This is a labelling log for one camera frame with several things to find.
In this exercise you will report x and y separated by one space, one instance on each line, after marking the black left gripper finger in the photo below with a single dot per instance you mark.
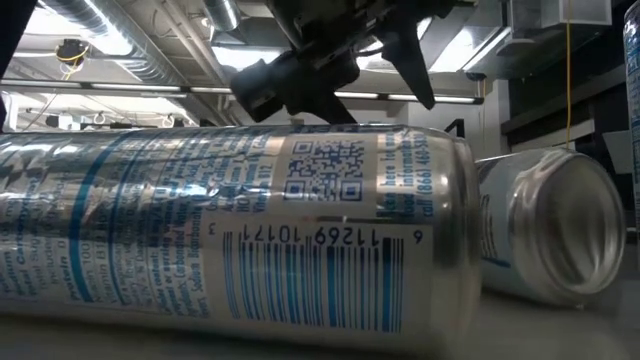
407 60
327 107

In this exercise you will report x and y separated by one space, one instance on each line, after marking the silver tall beverage can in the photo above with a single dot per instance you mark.
565 230

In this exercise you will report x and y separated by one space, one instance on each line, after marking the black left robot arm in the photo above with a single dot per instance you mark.
10 25

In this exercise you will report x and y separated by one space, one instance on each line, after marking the ceiling light fixture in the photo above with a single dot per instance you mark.
240 56

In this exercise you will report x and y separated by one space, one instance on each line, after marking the blue silver Red Bull can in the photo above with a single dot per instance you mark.
200 225

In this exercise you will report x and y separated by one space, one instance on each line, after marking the overhead light bar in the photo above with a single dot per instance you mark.
135 87

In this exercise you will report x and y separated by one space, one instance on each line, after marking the small silver round duct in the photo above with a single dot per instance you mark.
222 12

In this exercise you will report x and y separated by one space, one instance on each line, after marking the grey rectangular air duct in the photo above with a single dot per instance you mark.
575 12

